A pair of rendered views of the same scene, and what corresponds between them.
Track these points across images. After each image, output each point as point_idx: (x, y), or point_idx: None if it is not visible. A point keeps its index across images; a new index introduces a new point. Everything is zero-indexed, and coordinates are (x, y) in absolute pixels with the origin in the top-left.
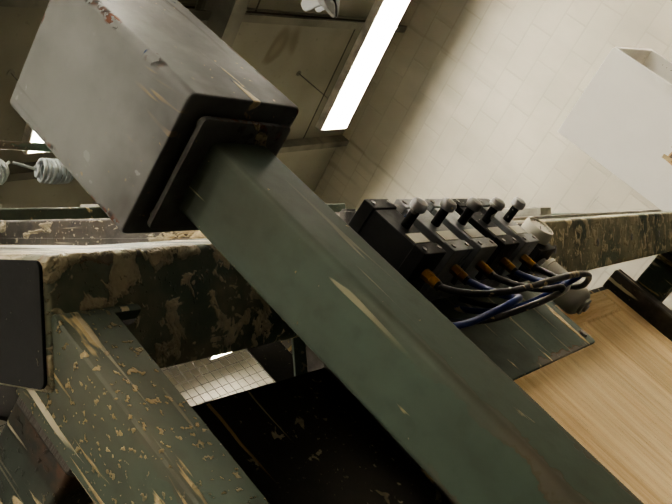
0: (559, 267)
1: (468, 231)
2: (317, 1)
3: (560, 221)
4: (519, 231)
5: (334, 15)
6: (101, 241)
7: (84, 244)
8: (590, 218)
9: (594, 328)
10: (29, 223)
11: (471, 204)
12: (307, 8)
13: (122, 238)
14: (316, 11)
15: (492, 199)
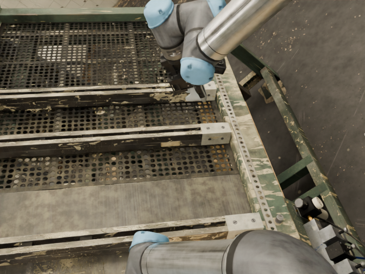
0: (321, 210)
1: (359, 270)
2: (199, 99)
3: (253, 124)
4: (343, 235)
5: (205, 101)
6: (95, 251)
7: (79, 254)
8: (243, 97)
9: (211, 106)
10: (21, 254)
11: (364, 266)
12: (190, 100)
13: (113, 248)
14: (186, 92)
15: (354, 247)
